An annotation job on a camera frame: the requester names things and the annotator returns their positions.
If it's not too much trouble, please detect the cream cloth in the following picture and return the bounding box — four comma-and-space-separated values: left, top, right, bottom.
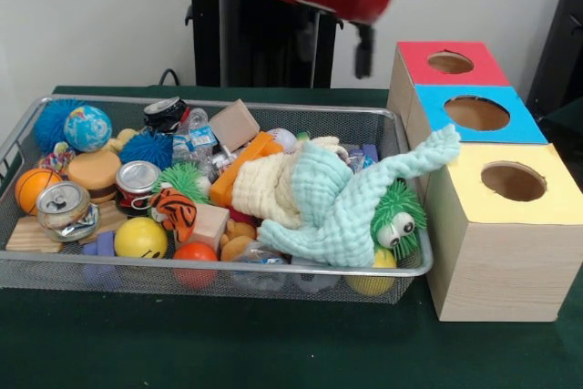
231, 136, 347, 230

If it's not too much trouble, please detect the yellow ball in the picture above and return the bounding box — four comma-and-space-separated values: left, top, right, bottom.
113, 217, 169, 259

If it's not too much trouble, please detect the small tiger plush toy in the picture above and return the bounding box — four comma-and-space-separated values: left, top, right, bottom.
148, 187, 198, 243

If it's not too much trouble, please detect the globe print ball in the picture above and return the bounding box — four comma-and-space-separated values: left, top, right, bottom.
63, 105, 113, 153

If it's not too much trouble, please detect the black frame between tables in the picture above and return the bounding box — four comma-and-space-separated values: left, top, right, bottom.
526, 0, 583, 112

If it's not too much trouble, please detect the grey mesh bin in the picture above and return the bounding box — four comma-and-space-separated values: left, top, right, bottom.
0, 95, 433, 306

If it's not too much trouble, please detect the small orange basketball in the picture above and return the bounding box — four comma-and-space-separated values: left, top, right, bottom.
14, 168, 63, 216

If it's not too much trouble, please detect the wooden box with three holes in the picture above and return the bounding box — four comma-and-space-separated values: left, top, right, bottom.
386, 40, 583, 322

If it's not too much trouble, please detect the toy foam burger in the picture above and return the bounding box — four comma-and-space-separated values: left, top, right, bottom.
66, 150, 123, 206

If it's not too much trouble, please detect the small blue spiky ball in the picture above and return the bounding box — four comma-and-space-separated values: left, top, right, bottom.
118, 131, 175, 171

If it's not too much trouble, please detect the green spiky ball with eyes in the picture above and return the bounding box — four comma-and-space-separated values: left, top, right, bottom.
369, 179, 428, 262

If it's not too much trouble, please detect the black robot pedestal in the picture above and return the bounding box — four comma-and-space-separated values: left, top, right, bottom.
175, 0, 368, 89

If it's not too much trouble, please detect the mint green cloth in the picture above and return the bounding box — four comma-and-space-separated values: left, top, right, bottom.
257, 123, 462, 268

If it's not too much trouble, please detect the wooden cube block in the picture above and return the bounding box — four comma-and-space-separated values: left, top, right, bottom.
208, 98, 261, 153

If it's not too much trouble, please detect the black cable loop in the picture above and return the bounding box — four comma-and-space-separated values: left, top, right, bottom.
158, 68, 183, 87

